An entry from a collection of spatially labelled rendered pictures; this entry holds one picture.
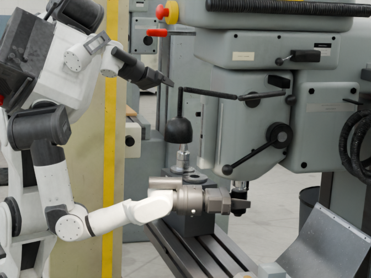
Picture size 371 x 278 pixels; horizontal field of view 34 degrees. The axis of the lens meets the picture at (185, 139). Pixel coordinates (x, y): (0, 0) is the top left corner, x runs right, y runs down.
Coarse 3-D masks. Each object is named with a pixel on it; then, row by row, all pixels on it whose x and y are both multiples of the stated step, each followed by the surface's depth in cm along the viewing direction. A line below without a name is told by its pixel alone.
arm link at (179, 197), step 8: (152, 184) 172; (160, 184) 172; (168, 184) 172; (176, 184) 173; (152, 192) 174; (160, 192) 173; (168, 192) 173; (176, 192) 174; (184, 192) 173; (176, 200) 173; (184, 200) 172; (176, 208) 173; (184, 208) 172
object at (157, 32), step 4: (148, 32) 166; (152, 32) 166; (156, 32) 166; (160, 32) 166; (164, 32) 167; (168, 32) 168; (172, 32) 168; (176, 32) 169; (180, 32) 169; (184, 32) 169; (188, 32) 170; (192, 32) 170; (156, 36) 167; (160, 36) 167; (164, 36) 168
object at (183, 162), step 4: (180, 156) 219; (188, 156) 219; (180, 160) 219; (184, 160) 219; (188, 160) 220; (176, 164) 221; (180, 164) 219; (184, 164) 219; (188, 164) 221; (180, 168) 220; (184, 168) 220; (188, 168) 221
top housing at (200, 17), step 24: (168, 0) 162; (192, 0) 148; (288, 0) 152; (312, 0) 155; (336, 0) 157; (192, 24) 150; (216, 24) 148; (240, 24) 150; (264, 24) 152; (288, 24) 154; (312, 24) 157; (336, 24) 159
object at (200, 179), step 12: (168, 168) 225; (192, 168) 222; (192, 180) 209; (204, 180) 211; (168, 216) 221; (180, 216) 212; (204, 216) 212; (180, 228) 213; (192, 228) 211; (204, 228) 213
